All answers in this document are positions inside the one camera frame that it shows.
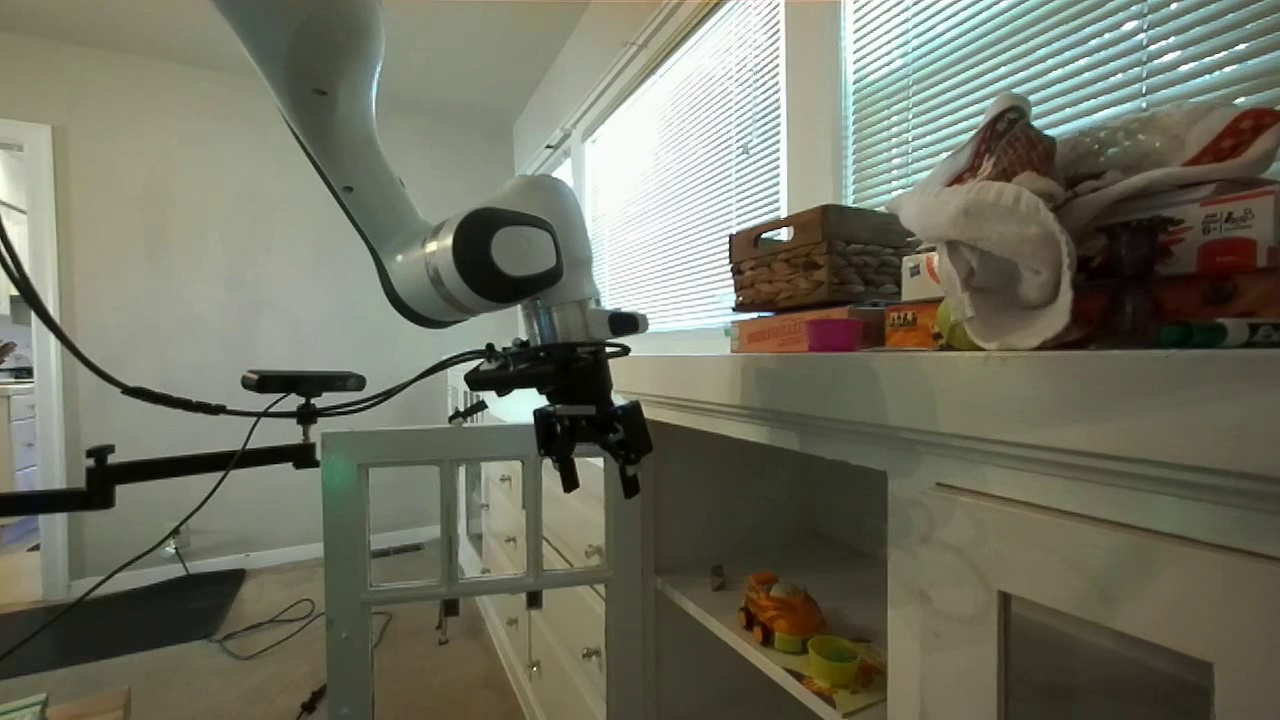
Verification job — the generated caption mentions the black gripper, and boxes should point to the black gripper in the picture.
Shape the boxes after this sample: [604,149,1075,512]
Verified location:
[529,373,659,503]

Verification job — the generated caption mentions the orange tiger toy car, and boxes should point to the orange tiger toy car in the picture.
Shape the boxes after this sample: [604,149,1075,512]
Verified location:
[735,572,831,661]

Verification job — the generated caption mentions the green yellow plastic toy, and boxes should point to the green yellow plastic toy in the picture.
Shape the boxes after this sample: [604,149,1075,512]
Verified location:
[774,628,893,714]

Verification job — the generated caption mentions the white built-in cabinet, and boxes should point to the white built-in cabinet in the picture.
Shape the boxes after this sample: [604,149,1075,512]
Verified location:
[598,346,1280,720]

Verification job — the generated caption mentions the brown wicker basket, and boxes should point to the brown wicker basket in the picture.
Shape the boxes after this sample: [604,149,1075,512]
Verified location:
[722,199,921,319]

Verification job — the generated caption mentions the small orange box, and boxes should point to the small orange box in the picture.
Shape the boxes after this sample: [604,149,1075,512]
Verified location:
[879,297,950,357]

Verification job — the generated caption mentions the white printed box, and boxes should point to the white printed box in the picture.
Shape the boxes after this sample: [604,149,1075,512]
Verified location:
[897,243,950,310]

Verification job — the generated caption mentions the black flat platform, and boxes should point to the black flat platform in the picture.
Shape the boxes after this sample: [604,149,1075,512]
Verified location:
[0,563,250,683]

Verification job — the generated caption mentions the white window blinds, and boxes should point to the white window blinds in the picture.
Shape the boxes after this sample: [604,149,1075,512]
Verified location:
[578,0,1280,337]

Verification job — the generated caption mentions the red white cardboard box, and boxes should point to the red white cardboard box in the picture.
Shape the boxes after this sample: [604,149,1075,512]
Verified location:
[1156,182,1280,285]

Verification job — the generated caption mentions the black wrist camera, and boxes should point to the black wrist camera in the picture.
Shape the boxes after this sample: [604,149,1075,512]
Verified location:
[459,337,630,399]

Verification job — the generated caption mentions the black stereo camera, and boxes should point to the black stereo camera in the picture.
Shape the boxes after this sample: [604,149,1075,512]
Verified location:
[234,364,370,399]

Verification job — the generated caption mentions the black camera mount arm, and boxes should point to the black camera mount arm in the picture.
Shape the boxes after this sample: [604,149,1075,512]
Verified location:
[0,395,328,525]

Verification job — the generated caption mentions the thin black camera cable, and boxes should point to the thin black camera cable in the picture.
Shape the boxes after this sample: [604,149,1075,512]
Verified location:
[0,395,281,673]

